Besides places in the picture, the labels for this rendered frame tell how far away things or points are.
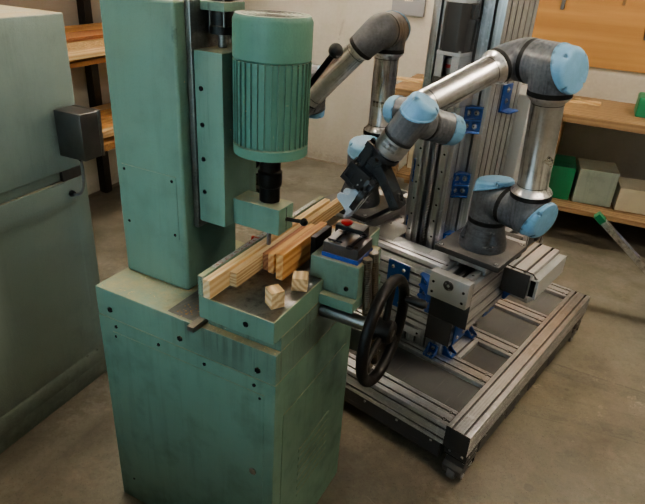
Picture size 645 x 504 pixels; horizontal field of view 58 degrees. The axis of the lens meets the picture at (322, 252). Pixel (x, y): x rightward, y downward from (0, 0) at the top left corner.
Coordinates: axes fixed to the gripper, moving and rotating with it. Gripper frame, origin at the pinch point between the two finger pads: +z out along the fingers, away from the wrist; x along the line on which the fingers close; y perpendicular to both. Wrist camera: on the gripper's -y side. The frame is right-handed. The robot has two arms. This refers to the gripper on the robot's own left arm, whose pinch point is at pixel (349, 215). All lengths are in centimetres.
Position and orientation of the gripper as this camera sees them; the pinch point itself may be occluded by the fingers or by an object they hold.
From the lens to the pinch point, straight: 146.9
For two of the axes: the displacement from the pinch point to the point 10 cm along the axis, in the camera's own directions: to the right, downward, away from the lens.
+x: -4.7, 3.8, -7.9
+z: -4.9, 6.3, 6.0
